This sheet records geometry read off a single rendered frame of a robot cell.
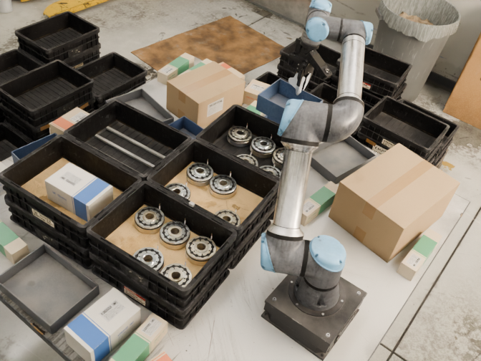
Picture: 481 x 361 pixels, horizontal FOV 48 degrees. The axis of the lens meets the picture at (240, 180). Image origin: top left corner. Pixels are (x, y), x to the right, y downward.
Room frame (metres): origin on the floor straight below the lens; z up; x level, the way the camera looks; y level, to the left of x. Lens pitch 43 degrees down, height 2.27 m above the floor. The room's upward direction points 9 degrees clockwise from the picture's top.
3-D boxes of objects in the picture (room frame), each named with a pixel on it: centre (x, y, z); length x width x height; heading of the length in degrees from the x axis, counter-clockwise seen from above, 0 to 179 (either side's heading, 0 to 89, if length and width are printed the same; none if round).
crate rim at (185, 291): (1.13, 0.22, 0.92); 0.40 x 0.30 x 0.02; 64
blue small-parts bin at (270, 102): (1.70, -0.14, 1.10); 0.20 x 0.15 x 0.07; 59
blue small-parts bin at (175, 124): (1.83, 0.30, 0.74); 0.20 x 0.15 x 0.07; 145
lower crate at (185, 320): (1.13, 0.22, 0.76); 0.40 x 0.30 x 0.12; 64
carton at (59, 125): (1.79, 0.75, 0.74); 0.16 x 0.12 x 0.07; 153
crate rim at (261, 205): (1.40, 0.09, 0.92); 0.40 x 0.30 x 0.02; 64
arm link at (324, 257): (1.08, -0.29, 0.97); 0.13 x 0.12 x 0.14; 88
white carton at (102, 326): (0.86, 0.35, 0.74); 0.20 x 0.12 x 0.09; 148
